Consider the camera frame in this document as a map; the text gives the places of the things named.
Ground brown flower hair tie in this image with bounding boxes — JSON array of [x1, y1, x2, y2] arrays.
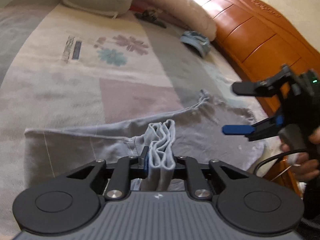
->
[[142, 9, 160, 21]]

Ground blue baseball cap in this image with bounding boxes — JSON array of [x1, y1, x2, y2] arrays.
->
[[180, 31, 211, 58]]

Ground black phone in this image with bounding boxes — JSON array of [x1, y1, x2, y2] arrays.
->
[[135, 12, 167, 29]]

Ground orange red object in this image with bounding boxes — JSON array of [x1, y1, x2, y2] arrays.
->
[[130, 3, 147, 13]]

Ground person's right hand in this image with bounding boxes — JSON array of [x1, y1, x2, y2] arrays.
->
[[280, 127, 319, 183]]

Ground patchwork bed sheet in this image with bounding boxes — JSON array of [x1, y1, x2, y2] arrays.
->
[[1, 0, 276, 238]]

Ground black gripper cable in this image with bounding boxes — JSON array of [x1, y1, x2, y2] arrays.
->
[[253, 148, 320, 230]]

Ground wooden headboard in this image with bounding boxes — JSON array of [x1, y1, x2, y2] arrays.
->
[[188, 0, 320, 198]]

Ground grey-blue pants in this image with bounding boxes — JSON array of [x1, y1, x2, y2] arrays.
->
[[24, 91, 265, 191]]

